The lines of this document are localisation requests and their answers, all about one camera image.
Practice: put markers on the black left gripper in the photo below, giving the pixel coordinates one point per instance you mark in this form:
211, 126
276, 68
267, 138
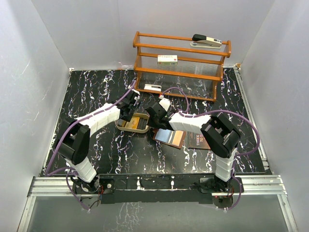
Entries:
127, 118

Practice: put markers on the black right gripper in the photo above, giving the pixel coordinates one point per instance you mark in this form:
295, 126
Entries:
153, 124

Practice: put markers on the beige oval card tray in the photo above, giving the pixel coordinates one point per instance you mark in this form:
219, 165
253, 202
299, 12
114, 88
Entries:
120, 123

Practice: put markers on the brown leather card holder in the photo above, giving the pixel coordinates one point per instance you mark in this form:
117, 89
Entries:
164, 136

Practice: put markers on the gold credit card black stripe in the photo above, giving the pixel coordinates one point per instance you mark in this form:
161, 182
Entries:
177, 138

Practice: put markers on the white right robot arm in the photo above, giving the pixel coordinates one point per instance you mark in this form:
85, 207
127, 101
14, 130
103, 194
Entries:
221, 135

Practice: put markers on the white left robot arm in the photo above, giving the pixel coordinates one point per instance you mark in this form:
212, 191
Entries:
73, 144

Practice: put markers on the small white box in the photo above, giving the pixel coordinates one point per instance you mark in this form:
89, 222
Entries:
152, 87

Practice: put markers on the dark book three days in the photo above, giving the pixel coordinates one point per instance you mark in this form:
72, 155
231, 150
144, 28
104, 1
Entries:
197, 141

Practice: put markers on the orange wooden shelf rack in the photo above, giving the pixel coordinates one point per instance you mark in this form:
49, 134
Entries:
198, 73

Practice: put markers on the white staples box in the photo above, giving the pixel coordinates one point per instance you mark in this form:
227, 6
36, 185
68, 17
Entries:
167, 60

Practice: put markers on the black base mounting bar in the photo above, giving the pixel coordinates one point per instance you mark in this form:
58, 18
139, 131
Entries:
163, 188

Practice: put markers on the black and beige stapler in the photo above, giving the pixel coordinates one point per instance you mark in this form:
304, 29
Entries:
203, 41

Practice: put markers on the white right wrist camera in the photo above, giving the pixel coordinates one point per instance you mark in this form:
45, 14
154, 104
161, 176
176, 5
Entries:
164, 102

